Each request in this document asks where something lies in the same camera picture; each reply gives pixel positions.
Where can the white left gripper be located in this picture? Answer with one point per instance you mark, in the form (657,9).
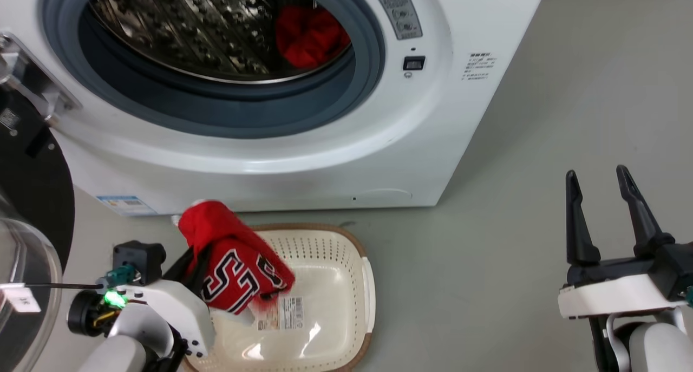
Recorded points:
(173,307)

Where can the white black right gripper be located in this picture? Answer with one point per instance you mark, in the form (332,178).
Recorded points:
(622,291)

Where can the red jersey white black letters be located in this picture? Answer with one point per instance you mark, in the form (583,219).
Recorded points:
(238,269)

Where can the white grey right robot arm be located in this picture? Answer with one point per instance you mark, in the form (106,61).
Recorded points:
(649,345)

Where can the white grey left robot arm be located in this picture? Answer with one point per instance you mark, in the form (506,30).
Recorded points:
(124,334)

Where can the cream perforated laundry basket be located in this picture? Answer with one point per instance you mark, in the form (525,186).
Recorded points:
(330,285)

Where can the white front-load washing machine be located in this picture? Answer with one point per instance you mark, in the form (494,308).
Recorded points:
(303,161)

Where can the open washing machine door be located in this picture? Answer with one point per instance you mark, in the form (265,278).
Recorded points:
(32,188)

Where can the blue energy label sticker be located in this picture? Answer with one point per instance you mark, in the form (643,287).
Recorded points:
(124,204)

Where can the paper label barcode sticker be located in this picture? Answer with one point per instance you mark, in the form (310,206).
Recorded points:
(282,313)

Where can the grey rubber door gasket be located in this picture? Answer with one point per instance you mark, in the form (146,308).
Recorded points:
(227,109)

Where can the white paper tag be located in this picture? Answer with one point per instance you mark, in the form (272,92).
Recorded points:
(20,298)

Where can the stainless steel washer drum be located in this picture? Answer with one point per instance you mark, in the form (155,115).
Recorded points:
(206,31)

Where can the red cloth garment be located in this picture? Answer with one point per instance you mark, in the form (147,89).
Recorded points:
(308,36)

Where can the grey warning sticker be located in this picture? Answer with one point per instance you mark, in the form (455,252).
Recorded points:
(397,9)

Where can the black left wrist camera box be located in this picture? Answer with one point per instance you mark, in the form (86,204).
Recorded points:
(138,258)

